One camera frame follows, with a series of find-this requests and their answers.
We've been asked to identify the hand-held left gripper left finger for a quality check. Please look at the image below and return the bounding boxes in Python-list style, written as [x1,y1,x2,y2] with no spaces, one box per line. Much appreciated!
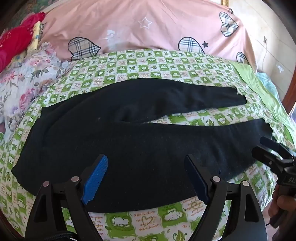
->
[24,155,109,241]

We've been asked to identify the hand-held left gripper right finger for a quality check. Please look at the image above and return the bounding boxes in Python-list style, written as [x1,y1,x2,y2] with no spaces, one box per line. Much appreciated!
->
[184,154,269,241]

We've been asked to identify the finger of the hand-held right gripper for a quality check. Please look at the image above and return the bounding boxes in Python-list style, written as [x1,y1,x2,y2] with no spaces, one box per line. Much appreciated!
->
[252,146,287,173]
[259,136,295,158]

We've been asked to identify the black pants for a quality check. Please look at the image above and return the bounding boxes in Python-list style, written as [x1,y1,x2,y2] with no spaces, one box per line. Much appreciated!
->
[11,77,273,213]

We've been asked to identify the person's right hand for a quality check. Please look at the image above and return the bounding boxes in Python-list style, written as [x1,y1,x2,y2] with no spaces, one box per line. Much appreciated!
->
[268,185,296,224]

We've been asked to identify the plain green sheet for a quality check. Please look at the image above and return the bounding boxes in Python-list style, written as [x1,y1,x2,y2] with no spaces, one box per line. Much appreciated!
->
[229,61,296,139]

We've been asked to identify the light blue cloth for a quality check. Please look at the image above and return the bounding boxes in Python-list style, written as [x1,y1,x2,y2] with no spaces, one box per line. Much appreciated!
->
[255,72,284,100]

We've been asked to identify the green checkered bed sheet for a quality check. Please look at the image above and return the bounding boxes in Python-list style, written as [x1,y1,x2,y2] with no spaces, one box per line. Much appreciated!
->
[0,49,296,241]

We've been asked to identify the floral ruffled pillow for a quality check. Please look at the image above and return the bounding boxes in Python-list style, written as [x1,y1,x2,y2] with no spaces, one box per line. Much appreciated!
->
[0,43,74,142]

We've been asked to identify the yellow printed cloth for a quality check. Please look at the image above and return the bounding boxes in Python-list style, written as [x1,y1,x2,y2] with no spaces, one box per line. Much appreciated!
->
[11,22,45,67]

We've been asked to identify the red cloth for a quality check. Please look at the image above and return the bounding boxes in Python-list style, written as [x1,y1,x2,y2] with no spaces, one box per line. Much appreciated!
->
[0,11,46,72]

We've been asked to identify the pink duvet with plaid hearts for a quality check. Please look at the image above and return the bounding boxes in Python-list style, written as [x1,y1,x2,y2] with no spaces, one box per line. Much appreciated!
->
[40,0,258,72]

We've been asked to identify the thin wall cable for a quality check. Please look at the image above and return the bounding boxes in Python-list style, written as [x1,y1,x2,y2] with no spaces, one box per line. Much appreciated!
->
[265,43,285,72]

